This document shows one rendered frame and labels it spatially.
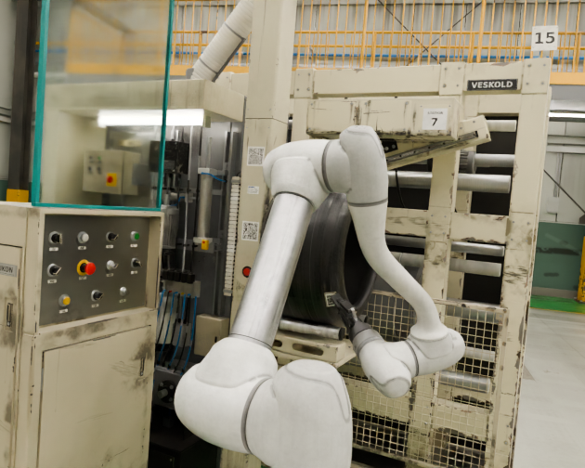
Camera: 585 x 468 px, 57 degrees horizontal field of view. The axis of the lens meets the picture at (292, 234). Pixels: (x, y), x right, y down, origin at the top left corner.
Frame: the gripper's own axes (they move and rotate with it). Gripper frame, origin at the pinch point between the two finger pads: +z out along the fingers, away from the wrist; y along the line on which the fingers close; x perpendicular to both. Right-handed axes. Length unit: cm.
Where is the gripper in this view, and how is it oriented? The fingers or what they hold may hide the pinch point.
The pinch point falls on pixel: (338, 302)
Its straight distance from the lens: 176.3
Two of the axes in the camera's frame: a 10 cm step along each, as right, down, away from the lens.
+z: -3.1, -4.4, 8.4
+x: 9.4, -2.8, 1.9
